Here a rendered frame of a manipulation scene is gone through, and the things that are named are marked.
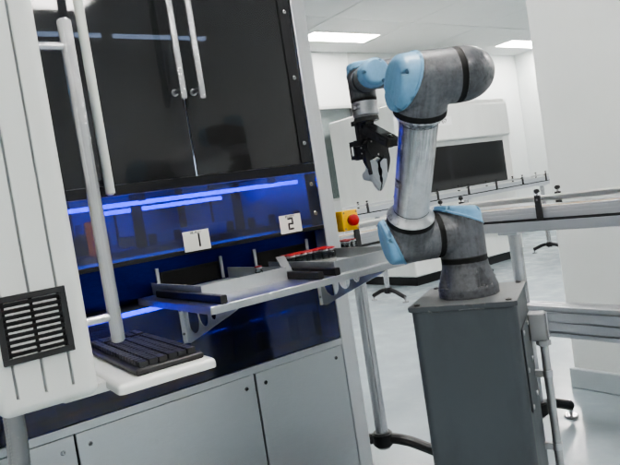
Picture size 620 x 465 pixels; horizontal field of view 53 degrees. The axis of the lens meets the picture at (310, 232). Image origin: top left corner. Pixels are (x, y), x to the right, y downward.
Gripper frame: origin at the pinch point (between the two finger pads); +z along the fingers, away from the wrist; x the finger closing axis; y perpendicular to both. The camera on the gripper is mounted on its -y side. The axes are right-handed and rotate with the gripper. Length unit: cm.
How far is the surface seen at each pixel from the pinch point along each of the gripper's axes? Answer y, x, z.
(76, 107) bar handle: -18, 85, -22
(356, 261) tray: 0.9, 12.0, 19.5
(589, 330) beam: -4, -85, 63
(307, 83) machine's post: 39, -8, -38
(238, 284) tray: 11.6, 43.5, 19.9
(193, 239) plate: 38, 43, 7
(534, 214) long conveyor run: 11, -82, 19
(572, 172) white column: 32, -143, 7
